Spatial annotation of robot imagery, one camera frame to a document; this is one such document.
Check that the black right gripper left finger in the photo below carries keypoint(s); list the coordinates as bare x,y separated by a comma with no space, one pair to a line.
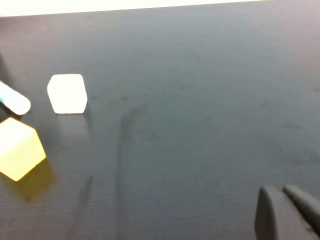
275,220

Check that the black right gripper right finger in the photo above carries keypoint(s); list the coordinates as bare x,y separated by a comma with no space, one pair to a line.
306,205

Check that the white cube block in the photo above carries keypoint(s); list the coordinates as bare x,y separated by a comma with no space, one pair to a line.
67,93

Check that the yellow cube block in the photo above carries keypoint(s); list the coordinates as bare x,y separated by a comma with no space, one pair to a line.
18,150

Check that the white cylinder with teal band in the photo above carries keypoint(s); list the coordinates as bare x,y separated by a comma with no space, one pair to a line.
13,101

